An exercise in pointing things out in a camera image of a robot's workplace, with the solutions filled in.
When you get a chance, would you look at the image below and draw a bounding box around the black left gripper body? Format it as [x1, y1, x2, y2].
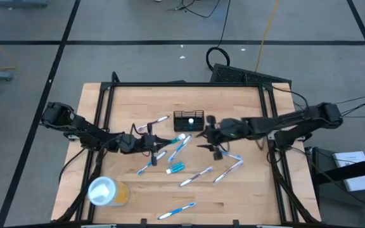
[117, 122, 158, 166]

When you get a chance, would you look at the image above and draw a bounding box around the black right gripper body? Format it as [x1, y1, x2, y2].
[206, 115, 252, 161]

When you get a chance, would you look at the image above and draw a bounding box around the purple white toothbrush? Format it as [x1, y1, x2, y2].
[136, 115, 170, 132]

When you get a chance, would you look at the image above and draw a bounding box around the black mesh equipment box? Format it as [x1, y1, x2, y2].
[209, 63, 293, 86]

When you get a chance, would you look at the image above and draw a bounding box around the black side cart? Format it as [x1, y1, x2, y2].
[304, 145, 365, 228]

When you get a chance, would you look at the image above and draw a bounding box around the white booklet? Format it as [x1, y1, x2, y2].
[331, 151, 365, 193]

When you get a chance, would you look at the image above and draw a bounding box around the black wire basket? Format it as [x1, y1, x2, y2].
[172, 110, 206, 132]

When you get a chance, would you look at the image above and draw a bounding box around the black aluminium table frame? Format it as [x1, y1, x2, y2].
[55, 71, 321, 228]

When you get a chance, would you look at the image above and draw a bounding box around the black coiled floor cable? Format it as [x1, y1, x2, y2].
[205, 0, 233, 72]

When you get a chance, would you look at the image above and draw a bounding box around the yellow cable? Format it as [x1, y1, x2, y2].
[254, 0, 280, 73]

